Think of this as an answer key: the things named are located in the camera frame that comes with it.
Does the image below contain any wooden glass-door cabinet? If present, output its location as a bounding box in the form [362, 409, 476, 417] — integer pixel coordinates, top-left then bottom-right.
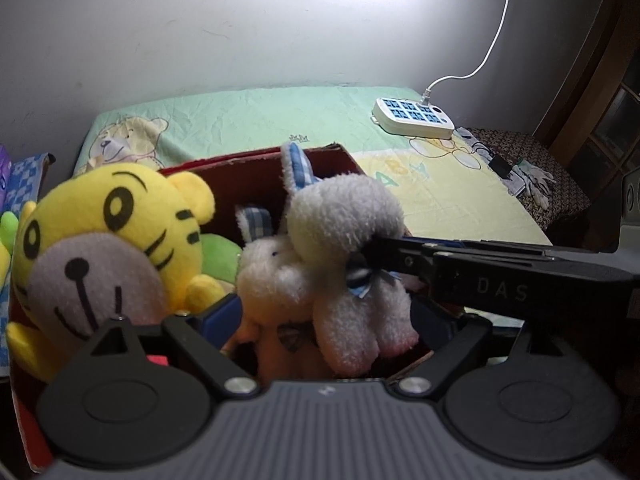
[532, 0, 640, 187]

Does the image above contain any green plush frog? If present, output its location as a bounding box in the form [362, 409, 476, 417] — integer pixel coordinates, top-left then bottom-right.
[0, 200, 39, 286]

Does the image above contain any dark patterned stool cushion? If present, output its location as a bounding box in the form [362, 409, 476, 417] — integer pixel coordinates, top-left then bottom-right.
[457, 126, 594, 234]

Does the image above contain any white power cable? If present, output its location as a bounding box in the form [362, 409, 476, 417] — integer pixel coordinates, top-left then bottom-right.
[422, 0, 522, 107]

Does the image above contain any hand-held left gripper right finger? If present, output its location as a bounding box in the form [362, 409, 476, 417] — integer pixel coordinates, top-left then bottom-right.
[397, 297, 572, 403]

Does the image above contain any blue checkered cloth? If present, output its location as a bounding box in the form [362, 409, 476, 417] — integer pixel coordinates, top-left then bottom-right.
[0, 152, 56, 377]

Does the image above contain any yellow plush tiger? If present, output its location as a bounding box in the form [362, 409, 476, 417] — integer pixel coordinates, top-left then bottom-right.
[6, 162, 236, 386]

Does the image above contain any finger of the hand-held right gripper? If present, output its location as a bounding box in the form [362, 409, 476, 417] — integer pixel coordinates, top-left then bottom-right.
[394, 236, 622, 268]
[363, 234, 436, 282]

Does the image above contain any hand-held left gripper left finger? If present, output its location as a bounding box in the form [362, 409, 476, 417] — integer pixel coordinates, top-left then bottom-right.
[75, 294, 262, 402]

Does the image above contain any white power strip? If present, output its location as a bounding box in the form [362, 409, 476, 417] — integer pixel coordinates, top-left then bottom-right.
[371, 97, 456, 140]

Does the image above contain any green-headed plush toy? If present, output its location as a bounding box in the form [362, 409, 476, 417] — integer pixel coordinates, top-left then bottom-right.
[200, 234, 244, 286]

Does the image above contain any printed green bed sheet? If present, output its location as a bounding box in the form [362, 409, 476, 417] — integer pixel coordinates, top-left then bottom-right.
[74, 84, 554, 249]

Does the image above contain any red-lined cardboard box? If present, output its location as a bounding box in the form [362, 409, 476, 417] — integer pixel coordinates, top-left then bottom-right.
[7, 142, 442, 474]

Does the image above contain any purple plastic packet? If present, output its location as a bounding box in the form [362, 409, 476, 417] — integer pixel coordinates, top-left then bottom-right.
[0, 146, 12, 211]

